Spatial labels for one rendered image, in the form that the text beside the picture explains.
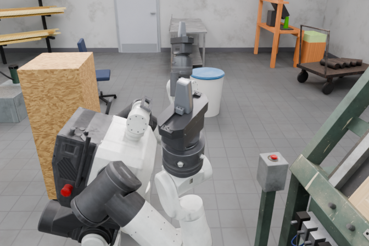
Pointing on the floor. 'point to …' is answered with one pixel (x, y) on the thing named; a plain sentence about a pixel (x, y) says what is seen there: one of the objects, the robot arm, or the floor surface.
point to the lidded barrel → (210, 87)
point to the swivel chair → (102, 75)
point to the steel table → (191, 27)
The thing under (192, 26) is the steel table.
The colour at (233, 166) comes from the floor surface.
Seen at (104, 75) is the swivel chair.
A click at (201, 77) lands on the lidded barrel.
